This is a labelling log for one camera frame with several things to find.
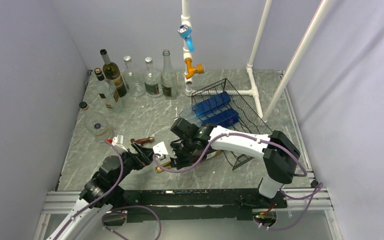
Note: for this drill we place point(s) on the dark green wine bottle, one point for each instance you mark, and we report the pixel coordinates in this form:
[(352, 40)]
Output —
[(112, 72)]

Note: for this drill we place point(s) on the black wire wine rack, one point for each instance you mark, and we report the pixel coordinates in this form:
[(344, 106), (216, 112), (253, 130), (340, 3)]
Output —
[(249, 121)]

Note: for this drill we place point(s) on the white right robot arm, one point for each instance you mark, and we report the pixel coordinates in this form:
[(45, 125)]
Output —
[(279, 154)]

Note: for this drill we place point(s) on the clear black-capped bottle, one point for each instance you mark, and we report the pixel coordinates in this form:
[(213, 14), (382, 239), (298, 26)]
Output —
[(107, 92)]

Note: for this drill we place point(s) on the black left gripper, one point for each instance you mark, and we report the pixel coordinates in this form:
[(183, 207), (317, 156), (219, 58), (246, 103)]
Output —
[(147, 155)]

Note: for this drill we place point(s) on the orange pipe valve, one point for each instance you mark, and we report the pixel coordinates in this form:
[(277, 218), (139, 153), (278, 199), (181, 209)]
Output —
[(192, 70)]

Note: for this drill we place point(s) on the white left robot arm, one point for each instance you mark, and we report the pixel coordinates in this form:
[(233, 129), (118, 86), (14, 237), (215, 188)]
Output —
[(102, 192)]

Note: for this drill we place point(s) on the round clear flask bottle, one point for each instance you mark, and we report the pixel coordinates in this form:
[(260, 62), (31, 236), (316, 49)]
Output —
[(96, 123)]

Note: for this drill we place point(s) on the clear bottle dark label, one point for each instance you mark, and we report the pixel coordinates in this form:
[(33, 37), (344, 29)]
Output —
[(133, 81)]

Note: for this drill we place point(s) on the white diagonal pole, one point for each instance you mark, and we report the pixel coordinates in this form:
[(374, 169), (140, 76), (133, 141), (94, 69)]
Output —
[(310, 32)]

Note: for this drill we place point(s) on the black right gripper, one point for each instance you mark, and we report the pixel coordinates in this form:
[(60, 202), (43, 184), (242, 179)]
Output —
[(178, 161)]

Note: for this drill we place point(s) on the clear blue bottle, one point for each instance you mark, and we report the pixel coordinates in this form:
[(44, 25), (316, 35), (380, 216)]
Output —
[(226, 118), (206, 107)]

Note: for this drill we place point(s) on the brown gold-capped wine bottle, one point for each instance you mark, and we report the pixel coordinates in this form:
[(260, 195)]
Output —
[(198, 156)]

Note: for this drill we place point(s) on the tall clear open-neck bottle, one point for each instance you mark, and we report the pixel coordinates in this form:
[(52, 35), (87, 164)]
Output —
[(169, 77)]

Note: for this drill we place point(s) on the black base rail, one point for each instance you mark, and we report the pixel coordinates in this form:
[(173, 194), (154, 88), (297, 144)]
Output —
[(197, 204)]

